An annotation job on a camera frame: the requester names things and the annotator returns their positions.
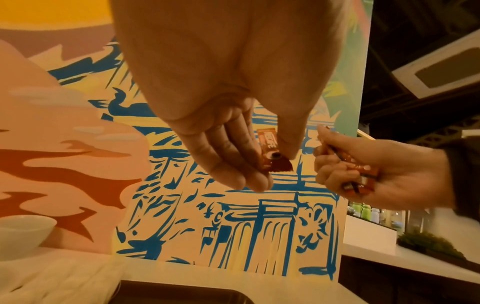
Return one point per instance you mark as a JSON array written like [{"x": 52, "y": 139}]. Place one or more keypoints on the person's left hand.
[{"x": 225, "y": 53}]

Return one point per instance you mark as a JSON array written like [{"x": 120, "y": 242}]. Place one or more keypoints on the row of tea bags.
[{"x": 52, "y": 279}]

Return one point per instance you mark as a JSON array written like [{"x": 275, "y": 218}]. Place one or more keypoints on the Nescafe sachets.
[{"x": 352, "y": 169}]

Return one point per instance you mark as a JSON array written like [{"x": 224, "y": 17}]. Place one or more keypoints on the white counter ledge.
[{"x": 405, "y": 252}]

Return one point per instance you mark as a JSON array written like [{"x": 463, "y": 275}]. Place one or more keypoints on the dark brown tray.
[{"x": 180, "y": 294}]

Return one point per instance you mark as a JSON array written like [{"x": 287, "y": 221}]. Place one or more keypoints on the black marker wristband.
[{"x": 463, "y": 178}]

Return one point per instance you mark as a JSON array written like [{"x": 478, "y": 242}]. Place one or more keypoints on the white ceiling air vent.
[{"x": 442, "y": 68}]

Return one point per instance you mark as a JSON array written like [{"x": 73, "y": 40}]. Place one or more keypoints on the small white cup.
[{"x": 22, "y": 234}]

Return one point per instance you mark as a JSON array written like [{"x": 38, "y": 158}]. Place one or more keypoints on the green potted plant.
[{"x": 431, "y": 242}]

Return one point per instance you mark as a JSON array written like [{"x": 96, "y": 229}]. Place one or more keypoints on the person's right hand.
[{"x": 390, "y": 175}]

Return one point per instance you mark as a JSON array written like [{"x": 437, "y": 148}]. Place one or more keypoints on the row of small bottles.
[{"x": 375, "y": 214}]

